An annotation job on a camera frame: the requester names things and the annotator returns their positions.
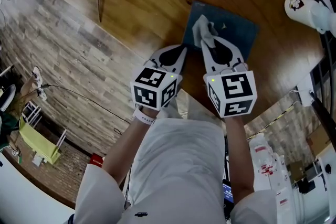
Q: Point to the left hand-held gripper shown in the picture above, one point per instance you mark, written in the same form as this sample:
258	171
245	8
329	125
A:
149	91

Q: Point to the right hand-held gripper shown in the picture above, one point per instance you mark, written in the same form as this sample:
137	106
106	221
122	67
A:
233	91

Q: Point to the blue mat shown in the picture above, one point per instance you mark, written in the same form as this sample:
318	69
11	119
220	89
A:
236	31

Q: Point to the grey knitted cloth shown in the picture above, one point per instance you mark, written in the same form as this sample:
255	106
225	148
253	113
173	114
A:
203	30

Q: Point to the person's left forearm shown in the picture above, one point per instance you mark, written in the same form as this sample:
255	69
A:
123	149

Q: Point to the person's right forearm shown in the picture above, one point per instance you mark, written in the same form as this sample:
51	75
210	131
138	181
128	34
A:
239	154

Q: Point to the white wristwatch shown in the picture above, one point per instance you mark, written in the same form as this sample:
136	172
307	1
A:
143	116

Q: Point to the yellow black striped tape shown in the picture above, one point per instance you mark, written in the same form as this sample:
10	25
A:
273	120

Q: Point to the white socket box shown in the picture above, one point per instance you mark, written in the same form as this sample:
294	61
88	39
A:
305	96

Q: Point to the white penguin print bottle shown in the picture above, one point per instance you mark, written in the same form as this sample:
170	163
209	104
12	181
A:
302	11

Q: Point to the person's white shirt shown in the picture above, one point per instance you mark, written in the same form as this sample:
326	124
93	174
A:
178	165

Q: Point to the white plastic jug red label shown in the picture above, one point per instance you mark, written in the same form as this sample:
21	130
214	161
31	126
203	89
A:
261	157

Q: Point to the red box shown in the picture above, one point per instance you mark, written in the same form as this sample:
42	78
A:
97	160

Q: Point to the cardboard box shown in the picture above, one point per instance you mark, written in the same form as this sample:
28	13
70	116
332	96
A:
321	140

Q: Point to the small lit display screen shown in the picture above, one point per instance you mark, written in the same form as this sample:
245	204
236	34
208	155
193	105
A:
228	191

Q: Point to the yellow green bench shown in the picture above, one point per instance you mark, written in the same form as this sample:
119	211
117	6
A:
39	143

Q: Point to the grey office chair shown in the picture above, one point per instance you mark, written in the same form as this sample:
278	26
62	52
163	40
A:
7	97

